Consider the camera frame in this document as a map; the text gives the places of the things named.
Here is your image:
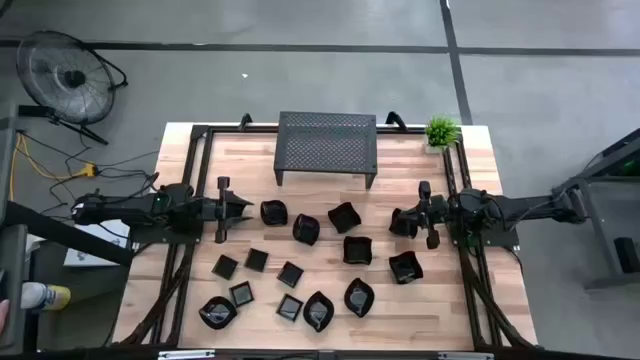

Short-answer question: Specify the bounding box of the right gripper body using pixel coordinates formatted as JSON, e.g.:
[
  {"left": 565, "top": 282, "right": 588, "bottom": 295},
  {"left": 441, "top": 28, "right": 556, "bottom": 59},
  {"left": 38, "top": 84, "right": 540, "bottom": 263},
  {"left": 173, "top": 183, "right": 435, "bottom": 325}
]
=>
[{"left": 418, "top": 180, "right": 451, "bottom": 250}]

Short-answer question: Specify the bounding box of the black floor cable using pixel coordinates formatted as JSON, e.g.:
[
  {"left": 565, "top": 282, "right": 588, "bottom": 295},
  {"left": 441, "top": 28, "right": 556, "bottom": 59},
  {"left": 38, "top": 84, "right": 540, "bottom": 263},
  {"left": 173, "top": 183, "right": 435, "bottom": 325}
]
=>
[{"left": 19, "top": 132, "right": 161, "bottom": 221}]

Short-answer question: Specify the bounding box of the black floor fan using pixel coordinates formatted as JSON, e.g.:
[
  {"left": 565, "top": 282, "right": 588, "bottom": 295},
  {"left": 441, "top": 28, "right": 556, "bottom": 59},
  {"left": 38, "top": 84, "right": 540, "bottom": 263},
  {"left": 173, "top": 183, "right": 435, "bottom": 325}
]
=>
[{"left": 14, "top": 29, "right": 129, "bottom": 146}]

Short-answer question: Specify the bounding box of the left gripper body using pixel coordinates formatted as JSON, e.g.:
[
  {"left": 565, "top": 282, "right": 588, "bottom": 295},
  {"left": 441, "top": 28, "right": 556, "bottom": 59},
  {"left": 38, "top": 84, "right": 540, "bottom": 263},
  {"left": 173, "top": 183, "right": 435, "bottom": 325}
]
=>
[{"left": 202, "top": 175, "right": 232, "bottom": 245}]

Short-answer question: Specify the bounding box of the grey metal stand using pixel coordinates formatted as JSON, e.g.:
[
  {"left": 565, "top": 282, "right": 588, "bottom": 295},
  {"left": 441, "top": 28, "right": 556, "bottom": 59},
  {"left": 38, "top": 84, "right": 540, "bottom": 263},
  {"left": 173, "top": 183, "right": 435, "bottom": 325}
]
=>
[{"left": 549, "top": 127, "right": 640, "bottom": 291}]

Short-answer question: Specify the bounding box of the small black square plate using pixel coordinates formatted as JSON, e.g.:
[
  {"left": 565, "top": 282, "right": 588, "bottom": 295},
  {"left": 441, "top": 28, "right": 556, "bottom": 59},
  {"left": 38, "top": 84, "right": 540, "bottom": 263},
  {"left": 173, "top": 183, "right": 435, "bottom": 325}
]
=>
[
  {"left": 228, "top": 280, "right": 255, "bottom": 308},
  {"left": 243, "top": 247, "right": 270, "bottom": 274},
  {"left": 211, "top": 253, "right": 240, "bottom": 281},
  {"left": 275, "top": 293, "right": 305, "bottom": 323},
  {"left": 276, "top": 260, "right": 305, "bottom": 289}
]

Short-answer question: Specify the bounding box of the white box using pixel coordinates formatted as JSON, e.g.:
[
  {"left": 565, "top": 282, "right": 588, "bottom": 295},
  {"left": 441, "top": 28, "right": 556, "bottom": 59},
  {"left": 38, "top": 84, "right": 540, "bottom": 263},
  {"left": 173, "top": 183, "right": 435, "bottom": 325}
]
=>
[{"left": 63, "top": 219, "right": 134, "bottom": 269}]

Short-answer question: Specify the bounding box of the green plant in white pot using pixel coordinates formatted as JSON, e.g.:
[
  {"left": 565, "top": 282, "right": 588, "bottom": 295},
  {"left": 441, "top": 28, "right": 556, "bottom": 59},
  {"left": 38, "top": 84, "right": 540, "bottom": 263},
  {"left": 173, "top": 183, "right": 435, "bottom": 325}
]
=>
[{"left": 423, "top": 114, "right": 462, "bottom": 155}]

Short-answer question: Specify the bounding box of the black diagonal beam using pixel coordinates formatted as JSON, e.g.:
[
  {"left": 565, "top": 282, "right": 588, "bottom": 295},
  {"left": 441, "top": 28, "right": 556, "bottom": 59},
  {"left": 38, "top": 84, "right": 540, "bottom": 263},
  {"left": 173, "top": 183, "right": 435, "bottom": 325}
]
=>
[{"left": 2, "top": 199, "right": 135, "bottom": 267}]

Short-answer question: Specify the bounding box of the black perforated metal riser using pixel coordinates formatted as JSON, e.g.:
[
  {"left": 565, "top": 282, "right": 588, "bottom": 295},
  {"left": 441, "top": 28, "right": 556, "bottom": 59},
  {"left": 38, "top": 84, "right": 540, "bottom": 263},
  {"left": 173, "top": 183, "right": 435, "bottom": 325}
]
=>
[{"left": 273, "top": 110, "right": 379, "bottom": 190}]

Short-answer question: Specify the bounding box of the white and yellow bottle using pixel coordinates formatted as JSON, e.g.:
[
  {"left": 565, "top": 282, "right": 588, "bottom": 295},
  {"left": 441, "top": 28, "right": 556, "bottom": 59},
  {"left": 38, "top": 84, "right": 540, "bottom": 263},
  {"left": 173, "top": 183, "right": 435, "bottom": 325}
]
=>
[{"left": 19, "top": 281, "right": 72, "bottom": 312}]

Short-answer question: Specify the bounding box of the silver metal bracket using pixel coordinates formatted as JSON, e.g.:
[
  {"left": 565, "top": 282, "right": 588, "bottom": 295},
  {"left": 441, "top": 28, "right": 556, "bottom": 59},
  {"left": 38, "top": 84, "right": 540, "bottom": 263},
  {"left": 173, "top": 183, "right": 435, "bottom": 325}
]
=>
[
  {"left": 158, "top": 349, "right": 216, "bottom": 360},
  {"left": 438, "top": 351, "right": 494, "bottom": 360}
]

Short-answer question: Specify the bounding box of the yellow extension cable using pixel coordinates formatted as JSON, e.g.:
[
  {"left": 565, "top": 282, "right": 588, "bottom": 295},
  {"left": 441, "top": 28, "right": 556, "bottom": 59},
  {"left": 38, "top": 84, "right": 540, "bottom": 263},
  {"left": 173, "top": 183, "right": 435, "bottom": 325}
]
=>
[{"left": 8, "top": 132, "right": 99, "bottom": 201}]

